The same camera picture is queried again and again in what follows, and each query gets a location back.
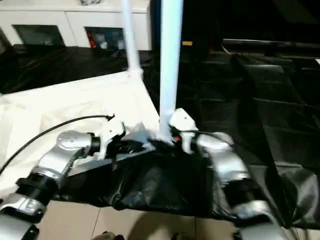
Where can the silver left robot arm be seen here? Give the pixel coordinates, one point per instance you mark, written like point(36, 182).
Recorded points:
point(65, 150)

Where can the dark robot left foot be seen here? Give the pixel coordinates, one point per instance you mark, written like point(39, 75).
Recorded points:
point(107, 236)

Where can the black work mat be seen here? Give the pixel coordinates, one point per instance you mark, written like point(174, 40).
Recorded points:
point(260, 125)

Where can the white glass-door cabinet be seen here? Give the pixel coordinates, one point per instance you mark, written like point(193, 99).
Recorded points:
point(65, 17)

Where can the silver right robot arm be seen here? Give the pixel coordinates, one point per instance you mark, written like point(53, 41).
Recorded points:
point(225, 160)

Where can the small tan box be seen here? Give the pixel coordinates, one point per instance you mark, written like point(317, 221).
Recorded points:
point(187, 43)

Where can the white plastic table top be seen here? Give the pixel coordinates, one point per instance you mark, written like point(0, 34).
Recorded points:
point(75, 105)

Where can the white plastic table leg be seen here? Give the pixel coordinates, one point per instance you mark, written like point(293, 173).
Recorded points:
point(131, 40)
point(170, 60)

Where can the white paper sheet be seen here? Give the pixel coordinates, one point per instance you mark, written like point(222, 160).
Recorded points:
point(317, 61)

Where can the small grey bundle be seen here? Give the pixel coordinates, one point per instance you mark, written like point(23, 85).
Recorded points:
point(91, 1)

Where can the black side table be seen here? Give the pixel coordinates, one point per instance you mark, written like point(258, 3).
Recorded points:
point(270, 44)

